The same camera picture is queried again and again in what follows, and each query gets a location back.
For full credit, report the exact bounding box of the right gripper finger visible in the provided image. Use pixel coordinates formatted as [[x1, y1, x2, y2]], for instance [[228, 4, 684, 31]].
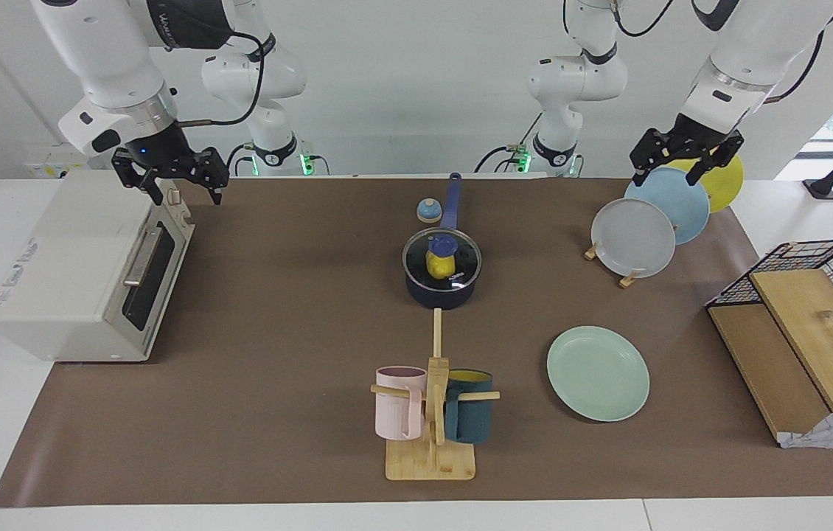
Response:
[[194, 147, 229, 205], [113, 149, 165, 206]]

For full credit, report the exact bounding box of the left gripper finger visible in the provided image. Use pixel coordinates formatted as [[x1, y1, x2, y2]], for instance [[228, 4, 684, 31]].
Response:
[[686, 131, 745, 185], [630, 129, 672, 187]]

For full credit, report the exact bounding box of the glass lid blue knob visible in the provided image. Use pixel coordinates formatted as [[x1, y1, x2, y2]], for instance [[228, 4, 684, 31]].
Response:
[[402, 228, 483, 290]]

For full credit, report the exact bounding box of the yellow plate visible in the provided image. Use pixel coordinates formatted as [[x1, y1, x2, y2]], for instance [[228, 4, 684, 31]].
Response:
[[671, 151, 745, 215]]

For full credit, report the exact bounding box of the blue plate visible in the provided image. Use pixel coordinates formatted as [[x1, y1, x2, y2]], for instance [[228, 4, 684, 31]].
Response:
[[624, 167, 711, 246]]

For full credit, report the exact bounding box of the grey plate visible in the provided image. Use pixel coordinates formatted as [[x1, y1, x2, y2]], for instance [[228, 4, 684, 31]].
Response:
[[591, 198, 677, 279]]

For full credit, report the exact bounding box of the wooden plate rack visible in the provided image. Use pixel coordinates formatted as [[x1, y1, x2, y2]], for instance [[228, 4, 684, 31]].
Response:
[[584, 236, 642, 289]]

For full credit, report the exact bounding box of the green plate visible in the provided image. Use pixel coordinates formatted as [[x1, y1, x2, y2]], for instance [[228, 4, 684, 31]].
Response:
[[547, 326, 650, 423]]

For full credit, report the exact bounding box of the white toaster oven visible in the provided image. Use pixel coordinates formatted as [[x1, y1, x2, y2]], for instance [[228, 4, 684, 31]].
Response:
[[0, 170, 195, 363]]

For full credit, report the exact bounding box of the brown wooden board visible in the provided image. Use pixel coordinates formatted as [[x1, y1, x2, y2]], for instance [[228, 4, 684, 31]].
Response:
[[708, 302, 833, 444]]

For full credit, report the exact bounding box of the brown table mat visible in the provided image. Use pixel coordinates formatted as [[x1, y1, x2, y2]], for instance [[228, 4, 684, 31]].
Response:
[[0, 177, 833, 508]]

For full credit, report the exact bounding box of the navy blue saucepan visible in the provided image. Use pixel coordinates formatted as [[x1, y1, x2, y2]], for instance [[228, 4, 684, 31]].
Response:
[[403, 173, 483, 310]]

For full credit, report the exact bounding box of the pink mug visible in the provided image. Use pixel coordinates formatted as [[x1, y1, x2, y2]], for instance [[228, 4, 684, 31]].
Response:
[[375, 366, 428, 441]]

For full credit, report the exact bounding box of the teal mug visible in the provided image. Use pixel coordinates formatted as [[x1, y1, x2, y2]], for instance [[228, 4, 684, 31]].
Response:
[[444, 369, 494, 444]]

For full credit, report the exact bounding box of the wooden mug rack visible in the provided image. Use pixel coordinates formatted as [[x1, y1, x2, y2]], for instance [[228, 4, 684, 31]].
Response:
[[370, 308, 501, 482]]

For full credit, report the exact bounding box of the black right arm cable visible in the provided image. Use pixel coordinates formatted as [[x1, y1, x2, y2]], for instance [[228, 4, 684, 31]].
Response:
[[179, 29, 267, 128]]

